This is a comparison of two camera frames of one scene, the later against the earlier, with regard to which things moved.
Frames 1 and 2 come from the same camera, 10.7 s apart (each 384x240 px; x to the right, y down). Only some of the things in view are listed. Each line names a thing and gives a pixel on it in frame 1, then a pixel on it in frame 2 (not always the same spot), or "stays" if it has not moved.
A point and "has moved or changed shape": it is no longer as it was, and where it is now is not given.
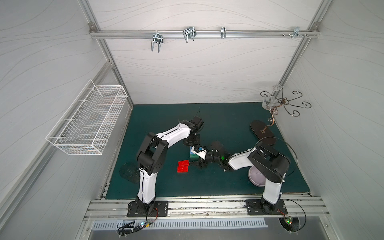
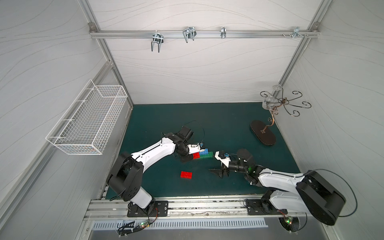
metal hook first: (158, 38) stays
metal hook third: (223, 32) stays
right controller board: (291, 223) stays
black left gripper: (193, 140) to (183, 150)
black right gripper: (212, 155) to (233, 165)
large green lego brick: (194, 157) has moved or changed shape
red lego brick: (182, 169) to (186, 175)
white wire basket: (86, 126) stays
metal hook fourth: (296, 33) stays
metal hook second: (189, 33) stays
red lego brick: (185, 162) has moved or changed shape
